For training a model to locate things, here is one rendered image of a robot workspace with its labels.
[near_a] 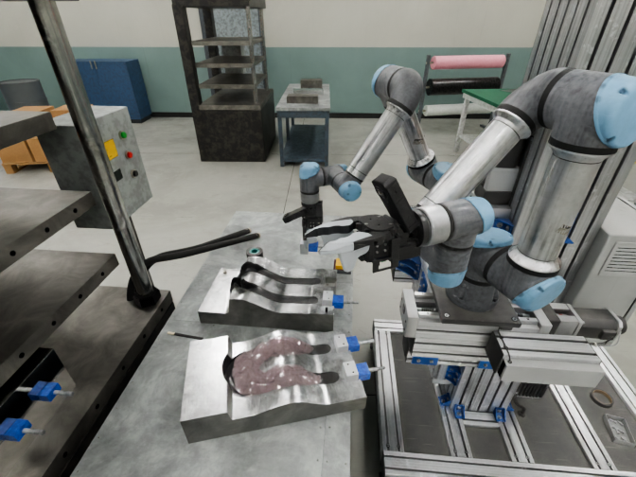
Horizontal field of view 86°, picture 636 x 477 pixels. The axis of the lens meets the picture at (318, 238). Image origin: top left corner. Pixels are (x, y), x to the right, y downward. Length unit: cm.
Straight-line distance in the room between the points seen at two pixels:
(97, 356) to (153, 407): 34
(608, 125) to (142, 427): 128
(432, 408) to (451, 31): 687
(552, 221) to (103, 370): 136
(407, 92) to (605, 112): 62
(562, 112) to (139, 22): 781
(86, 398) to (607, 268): 166
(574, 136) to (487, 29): 723
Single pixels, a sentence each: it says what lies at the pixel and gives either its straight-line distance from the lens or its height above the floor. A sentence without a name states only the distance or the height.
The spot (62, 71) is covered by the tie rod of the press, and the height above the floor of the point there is 165.
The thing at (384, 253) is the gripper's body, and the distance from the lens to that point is 62.
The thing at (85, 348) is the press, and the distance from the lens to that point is 151.
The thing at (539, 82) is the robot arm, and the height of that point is 166.
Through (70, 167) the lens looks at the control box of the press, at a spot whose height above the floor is 132.
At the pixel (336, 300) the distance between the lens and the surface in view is 127.
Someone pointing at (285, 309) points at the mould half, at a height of 88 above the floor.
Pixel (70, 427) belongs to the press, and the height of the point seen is 78.
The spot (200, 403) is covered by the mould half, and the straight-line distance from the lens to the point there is 105.
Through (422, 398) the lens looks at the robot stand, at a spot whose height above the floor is 21.
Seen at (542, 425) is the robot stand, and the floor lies 21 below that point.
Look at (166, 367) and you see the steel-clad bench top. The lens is 130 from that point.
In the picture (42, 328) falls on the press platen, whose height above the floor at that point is 103.
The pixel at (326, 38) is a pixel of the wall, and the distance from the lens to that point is 745.
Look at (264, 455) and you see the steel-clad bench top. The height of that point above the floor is 80.
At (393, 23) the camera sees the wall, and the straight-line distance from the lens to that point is 754.
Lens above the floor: 177
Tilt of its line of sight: 33 degrees down
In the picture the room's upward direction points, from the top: straight up
